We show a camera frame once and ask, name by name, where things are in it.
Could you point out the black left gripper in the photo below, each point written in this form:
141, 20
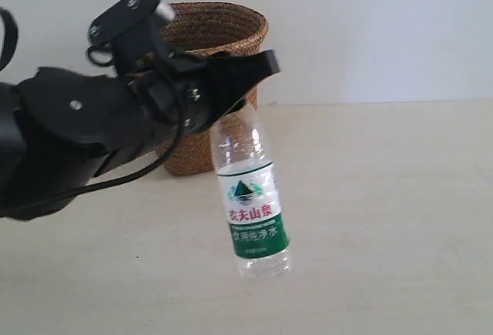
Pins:
176, 93

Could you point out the clear plastic water bottle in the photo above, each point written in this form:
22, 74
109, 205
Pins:
245, 171

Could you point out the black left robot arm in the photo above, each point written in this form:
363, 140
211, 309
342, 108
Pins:
61, 130

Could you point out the brown woven wicker basket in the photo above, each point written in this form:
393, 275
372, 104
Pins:
206, 28

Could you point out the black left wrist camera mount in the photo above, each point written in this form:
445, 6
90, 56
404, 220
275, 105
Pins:
127, 34

